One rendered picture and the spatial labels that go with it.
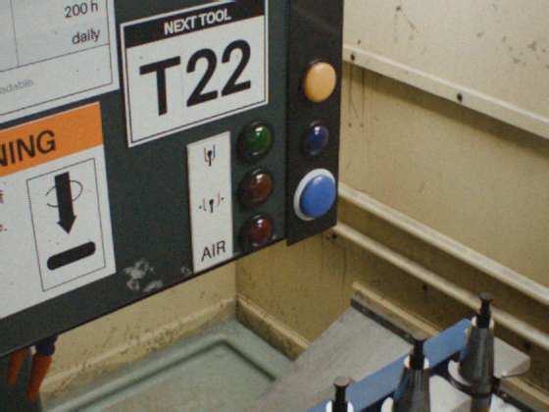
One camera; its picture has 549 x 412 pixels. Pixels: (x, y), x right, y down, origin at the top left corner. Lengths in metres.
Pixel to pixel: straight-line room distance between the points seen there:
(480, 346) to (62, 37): 0.69
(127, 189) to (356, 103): 1.14
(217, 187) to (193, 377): 1.53
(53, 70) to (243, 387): 1.61
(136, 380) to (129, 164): 1.54
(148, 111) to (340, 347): 1.29
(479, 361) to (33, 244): 0.65
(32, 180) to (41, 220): 0.02
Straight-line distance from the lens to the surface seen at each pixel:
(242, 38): 0.52
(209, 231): 0.56
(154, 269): 0.54
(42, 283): 0.50
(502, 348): 1.12
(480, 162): 1.46
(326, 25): 0.56
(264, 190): 0.56
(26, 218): 0.48
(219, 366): 2.08
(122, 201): 0.51
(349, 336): 1.76
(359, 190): 1.68
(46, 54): 0.46
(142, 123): 0.50
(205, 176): 0.54
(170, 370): 2.07
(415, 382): 0.95
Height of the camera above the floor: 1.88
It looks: 29 degrees down
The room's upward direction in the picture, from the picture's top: straight up
